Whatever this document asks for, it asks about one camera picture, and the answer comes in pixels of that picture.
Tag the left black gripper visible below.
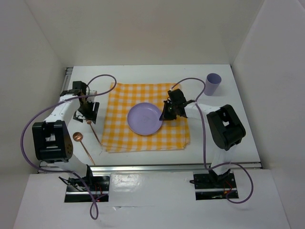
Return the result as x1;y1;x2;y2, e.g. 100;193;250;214
73;100;99;124

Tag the copper fork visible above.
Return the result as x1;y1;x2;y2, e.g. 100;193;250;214
86;120;102;146

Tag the lilac plastic plate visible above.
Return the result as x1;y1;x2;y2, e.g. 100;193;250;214
127;103;163;135

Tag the yellow white checkered cloth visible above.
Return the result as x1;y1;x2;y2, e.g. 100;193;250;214
102;83;190;153

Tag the lilac plastic cup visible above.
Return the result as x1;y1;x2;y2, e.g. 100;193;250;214
204;73;222;96

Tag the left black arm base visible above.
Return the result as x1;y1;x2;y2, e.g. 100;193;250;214
59;172;110;203

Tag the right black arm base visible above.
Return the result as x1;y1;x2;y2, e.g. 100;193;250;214
189;170;239;200

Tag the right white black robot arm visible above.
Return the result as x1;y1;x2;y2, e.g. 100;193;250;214
159;89;246;187

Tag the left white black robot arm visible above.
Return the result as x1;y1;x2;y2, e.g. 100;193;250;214
32;81;99;190

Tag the copper spoon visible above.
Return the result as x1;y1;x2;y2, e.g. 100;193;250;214
72;132;96;166

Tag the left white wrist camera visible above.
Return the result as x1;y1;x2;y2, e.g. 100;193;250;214
86;89;97;102

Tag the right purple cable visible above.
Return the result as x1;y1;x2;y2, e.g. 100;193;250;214
170;77;254;204

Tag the purple cable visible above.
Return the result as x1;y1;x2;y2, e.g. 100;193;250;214
20;74;117;220
170;77;254;204

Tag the aluminium front rail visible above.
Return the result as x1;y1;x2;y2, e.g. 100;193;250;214
40;162;263;174

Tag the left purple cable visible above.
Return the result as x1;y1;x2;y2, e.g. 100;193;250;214
20;74;117;220

